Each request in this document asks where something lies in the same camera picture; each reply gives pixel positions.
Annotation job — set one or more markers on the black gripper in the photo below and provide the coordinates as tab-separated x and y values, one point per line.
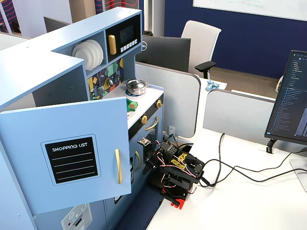
150	161

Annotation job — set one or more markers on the red printed arm base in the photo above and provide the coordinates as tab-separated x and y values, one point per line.
176	197

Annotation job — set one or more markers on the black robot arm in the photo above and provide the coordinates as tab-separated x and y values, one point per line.
189	165

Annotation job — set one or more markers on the blue shopping list cabinet door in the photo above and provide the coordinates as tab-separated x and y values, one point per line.
72	119

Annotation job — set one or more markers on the white power outlet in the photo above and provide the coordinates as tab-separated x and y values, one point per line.
171	130

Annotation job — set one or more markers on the gold stove knob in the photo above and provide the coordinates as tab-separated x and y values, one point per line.
144	119
158	104

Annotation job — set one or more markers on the small green tan block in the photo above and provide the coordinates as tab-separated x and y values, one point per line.
134	106

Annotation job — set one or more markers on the green flat dish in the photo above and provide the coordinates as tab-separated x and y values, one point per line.
128	101

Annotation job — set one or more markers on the grey desk partition panel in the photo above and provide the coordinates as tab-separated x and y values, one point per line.
172	95
237	115

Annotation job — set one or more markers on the steel toy pot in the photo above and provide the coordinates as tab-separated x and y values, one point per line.
136	90

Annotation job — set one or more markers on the metal toy spatula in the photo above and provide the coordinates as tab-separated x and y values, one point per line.
100	89

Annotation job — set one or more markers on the metal toy ladle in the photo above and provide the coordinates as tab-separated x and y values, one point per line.
109	81

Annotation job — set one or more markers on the metal toy whisk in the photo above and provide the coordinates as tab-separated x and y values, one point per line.
117	76

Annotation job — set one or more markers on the blue crumpled cloth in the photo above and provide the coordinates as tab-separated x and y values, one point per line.
211	85

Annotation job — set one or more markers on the dark Dell monitor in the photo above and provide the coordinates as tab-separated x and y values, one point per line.
165	52

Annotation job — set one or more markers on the blue toy kitchen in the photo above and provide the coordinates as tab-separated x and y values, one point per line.
62	81

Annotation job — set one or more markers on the white toy plate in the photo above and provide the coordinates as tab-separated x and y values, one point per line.
100	51
80	56
94	54

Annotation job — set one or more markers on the white office chair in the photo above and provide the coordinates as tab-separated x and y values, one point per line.
201	43

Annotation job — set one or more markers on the black toy microwave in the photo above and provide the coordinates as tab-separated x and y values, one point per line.
127	33

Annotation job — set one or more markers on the silver monitor stand base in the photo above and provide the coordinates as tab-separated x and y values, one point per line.
299	172

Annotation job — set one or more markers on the monitor showing code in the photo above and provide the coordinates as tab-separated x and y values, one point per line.
290	100

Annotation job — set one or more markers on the dark grey monitor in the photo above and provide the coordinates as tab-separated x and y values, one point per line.
54	25

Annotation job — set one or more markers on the whiteboard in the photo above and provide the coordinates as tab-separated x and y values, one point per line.
251	7

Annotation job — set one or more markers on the small camera circuit board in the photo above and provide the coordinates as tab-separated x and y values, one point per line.
144	141

